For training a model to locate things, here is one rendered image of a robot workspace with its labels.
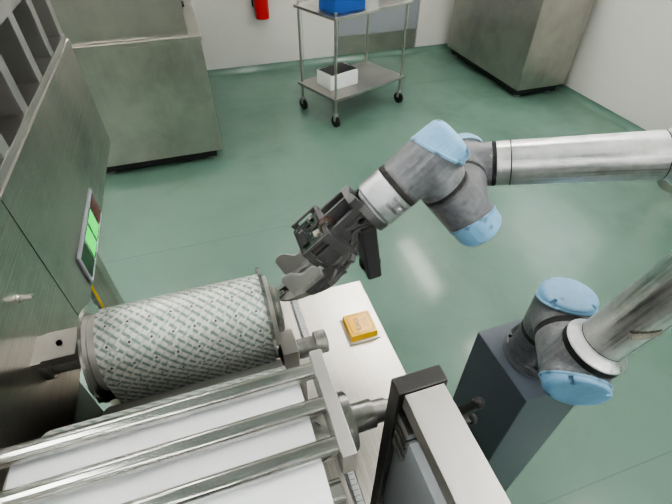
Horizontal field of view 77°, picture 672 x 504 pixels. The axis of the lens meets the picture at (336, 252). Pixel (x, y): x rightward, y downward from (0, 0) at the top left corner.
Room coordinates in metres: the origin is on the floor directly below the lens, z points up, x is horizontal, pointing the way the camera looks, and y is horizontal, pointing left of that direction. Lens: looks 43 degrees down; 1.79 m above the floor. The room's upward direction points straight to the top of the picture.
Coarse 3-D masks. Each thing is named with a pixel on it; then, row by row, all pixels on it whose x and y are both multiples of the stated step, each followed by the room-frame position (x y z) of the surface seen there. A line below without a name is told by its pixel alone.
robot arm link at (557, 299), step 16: (544, 288) 0.60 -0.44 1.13; (560, 288) 0.60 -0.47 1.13; (576, 288) 0.60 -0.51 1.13; (544, 304) 0.57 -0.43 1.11; (560, 304) 0.55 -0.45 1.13; (576, 304) 0.55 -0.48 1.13; (592, 304) 0.55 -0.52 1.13; (528, 320) 0.59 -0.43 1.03; (544, 320) 0.54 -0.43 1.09; (560, 320) 0.52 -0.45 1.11
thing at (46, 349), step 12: (48, 336) 0.36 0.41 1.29; (60, 336) 0.36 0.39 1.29; (72, 336) 0.36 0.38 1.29; (36, 348) 0.34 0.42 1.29; (48, 348) 0.34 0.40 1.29; (60, 348) 0.34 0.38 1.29; (72, 348) 0.34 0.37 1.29; (36, 360) 0.32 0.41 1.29; (48, 360) 0.32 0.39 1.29; (60, 360) 0.32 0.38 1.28; (72, 360) 0.33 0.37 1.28
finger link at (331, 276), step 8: (344, 264) 0.46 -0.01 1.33; (328, 272) 0.45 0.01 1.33; (336, 272) 0.45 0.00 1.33; (344, 272) 0.45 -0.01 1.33; (320, 280) 0.44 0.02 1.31; (328, 280) 0.44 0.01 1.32; (336, 280) 0.44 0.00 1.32; (312, 288) 0.44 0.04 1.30; (320, 288) 0.44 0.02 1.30; (328, 288) 0.44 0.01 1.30
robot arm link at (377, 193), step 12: (372, 180) 0.51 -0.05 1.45; (384, 180) 0.50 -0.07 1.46; (360, 192) 0.51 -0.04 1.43; (372, 192) 0.49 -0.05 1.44; (384, 192) 0.49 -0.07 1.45; (396, 192) 0.49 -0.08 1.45; (372, 204) 0.48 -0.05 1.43; (384, 204) 0.48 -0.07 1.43; (396, 204) 0.48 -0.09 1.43; (408, 204) 0.52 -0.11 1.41; (384, 216) 0.47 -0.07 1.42; (396, 216) 0.48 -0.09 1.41
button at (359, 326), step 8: (360, 312) 0.69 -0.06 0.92; (368, 312) 0.69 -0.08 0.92; (344, 320) 0.67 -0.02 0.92; (352, 320) 0.67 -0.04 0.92; (360, 320) 0.67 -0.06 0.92; (368, 320) 0.67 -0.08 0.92; (352, 328) 0.64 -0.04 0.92; (360, 328) 0.64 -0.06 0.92; (368, 328) 0.64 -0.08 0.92; (376, 328) 0.64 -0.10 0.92; (352, 336) 0.62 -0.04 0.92; (360, 336) 0.62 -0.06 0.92; (368, 336) 0.63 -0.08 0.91
